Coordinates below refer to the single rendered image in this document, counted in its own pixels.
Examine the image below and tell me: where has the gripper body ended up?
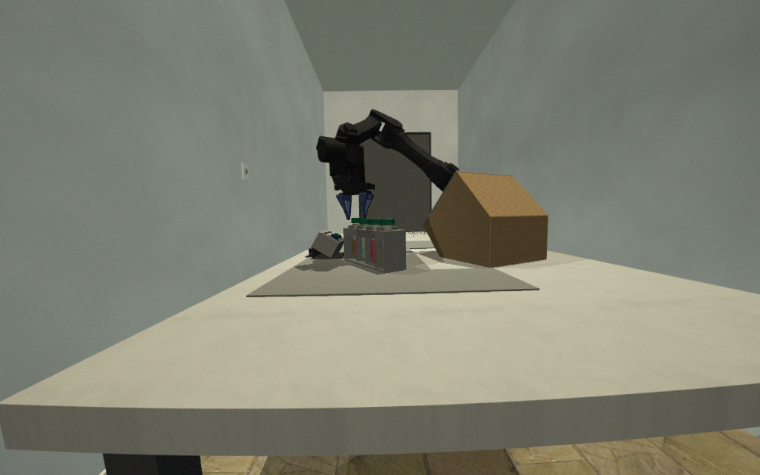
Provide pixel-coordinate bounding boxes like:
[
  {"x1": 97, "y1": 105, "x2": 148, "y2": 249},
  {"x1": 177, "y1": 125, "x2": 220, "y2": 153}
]
[{"x1": 334, "y1": 183, "x2": 375, "y2": 195}]

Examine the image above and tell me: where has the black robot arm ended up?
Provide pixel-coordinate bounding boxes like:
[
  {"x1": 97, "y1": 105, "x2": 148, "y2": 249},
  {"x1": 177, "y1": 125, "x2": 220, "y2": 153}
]
[{"x1": 316, "y1": 109, "x2": 459, "y2": 192}]

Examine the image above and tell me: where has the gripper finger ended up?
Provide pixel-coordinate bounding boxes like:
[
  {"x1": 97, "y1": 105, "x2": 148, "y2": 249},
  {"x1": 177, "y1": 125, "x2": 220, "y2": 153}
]
[
  {"x1": 336, "y1": 194, "x2": 352, "y2": 220},
  {"x1": 359, "y1": 193, "x2": 374, "y2": 219}
]

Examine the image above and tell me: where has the grey sloping control panel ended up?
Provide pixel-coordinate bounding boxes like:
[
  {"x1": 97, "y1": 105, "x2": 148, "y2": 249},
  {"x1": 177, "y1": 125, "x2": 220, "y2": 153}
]
[{"x1": 304, "y1": 230, "x2": 344, "y2": 259}]

